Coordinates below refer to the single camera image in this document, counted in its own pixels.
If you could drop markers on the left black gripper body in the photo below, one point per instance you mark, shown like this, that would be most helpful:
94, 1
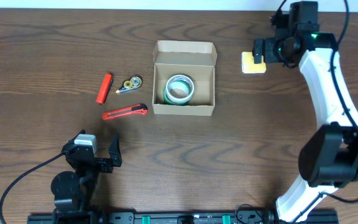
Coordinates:
87, 170

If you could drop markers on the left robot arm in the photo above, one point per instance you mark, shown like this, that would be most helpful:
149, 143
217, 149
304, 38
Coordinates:
73, 190

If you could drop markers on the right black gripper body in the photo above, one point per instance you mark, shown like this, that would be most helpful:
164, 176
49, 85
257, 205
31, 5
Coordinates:
275, 50

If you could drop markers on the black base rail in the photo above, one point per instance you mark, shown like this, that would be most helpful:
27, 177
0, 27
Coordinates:
243, 216

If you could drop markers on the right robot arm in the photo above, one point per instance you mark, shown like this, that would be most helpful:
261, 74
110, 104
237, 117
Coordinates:
329, 160

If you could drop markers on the yellow sticky note pad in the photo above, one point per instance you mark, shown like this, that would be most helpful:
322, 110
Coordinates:
249, 66

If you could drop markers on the correction tape dispenser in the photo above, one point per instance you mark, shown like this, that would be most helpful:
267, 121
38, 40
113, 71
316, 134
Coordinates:
130, 84

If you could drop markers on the green tape roll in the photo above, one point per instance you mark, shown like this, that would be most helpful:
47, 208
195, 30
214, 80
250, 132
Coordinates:
177, 102

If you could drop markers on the white tape roll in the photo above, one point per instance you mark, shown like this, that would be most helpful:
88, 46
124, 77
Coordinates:
180, 86

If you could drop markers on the open brown cardboard box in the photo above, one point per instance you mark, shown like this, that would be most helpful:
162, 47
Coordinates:
194, 59

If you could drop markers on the red stapler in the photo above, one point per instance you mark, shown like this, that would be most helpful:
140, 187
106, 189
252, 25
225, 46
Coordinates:
104, 89

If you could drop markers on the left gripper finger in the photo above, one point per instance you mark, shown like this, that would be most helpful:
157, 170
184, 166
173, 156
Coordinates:
81, 132
114, 152

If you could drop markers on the red utility knife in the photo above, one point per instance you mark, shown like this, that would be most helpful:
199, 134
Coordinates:
129, 110

